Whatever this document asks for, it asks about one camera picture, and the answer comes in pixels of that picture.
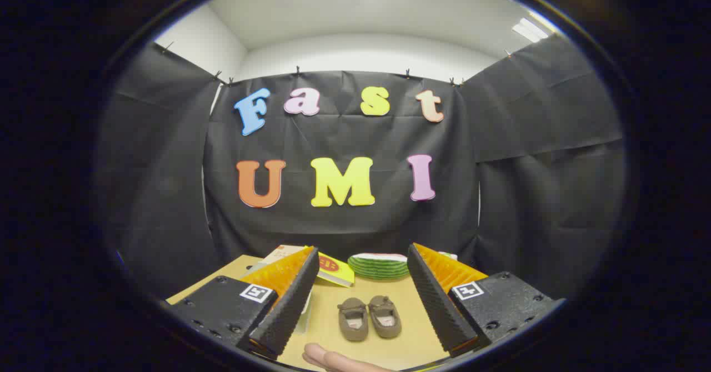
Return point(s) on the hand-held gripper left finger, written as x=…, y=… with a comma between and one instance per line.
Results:
x=289, y=305

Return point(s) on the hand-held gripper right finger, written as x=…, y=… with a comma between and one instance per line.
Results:
x=436, y=305

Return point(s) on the white fabric storage box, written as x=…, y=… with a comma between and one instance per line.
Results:
x=306, y=316

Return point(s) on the brown shoe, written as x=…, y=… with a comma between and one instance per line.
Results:
x=353, y=322
x=386, y=319

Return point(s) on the beige book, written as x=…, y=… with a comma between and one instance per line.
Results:
x=283, y=254

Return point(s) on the yellow book with red label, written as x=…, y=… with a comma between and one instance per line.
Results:
x=333, y=269

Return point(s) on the watermelon slice plush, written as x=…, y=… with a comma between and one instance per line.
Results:
x=377, y=267

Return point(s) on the small ceiling light panel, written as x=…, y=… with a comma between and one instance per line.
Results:
x=530, y=29

